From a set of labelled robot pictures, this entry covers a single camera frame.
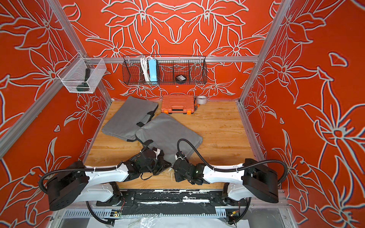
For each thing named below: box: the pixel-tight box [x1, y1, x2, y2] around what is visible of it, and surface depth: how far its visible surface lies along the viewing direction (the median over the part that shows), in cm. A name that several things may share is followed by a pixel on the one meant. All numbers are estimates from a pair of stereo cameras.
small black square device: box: [175, 74, 187, 85], surface depth 97 cm
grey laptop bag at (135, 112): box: [101, 96, 159, 142], surface depth 105 cm
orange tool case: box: [161, 94, 195, 115], surface depth 114 cm
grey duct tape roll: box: [196, 95, 208, 105], surface depth 120 cm
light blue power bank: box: [148, 58, 158, 85], surface depth 92 cm
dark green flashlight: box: [76, 68, 91, 92], surface depth 82 cm
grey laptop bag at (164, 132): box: [134, 113, 203, 165], surface depth 97 cm
